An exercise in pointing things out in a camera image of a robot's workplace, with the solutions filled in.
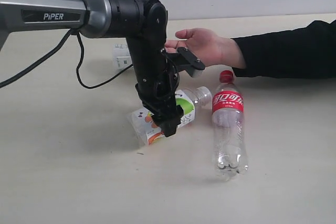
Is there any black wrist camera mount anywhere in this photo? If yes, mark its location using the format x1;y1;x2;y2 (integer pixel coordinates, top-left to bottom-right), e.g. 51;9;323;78
165;47;205;78

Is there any forearm in black sleeve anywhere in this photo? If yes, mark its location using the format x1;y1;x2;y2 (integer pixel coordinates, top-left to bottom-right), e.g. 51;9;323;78
233;20;335;79

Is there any person's open hand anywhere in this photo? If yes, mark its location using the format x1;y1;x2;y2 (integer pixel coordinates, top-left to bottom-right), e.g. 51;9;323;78
165;28;246;69

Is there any square bottle with butterfly label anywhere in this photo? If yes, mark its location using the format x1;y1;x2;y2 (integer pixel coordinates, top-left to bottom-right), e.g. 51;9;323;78
127;87;212;145

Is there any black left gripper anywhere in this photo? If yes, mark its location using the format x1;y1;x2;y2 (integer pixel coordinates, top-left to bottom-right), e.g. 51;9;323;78
135;72;183;137

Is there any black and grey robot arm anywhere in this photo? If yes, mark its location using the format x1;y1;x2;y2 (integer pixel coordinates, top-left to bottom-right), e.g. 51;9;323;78
1;0;183;136

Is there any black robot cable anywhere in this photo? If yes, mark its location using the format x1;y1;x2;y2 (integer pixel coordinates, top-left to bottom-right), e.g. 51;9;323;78
0;28;132;90

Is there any clear cola bottle red label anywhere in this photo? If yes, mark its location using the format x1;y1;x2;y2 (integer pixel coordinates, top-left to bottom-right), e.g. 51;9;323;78
212;70;248;181

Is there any clear bottle with green label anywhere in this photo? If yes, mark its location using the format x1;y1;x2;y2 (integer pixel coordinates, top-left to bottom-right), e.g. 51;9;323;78
112;44;132;70

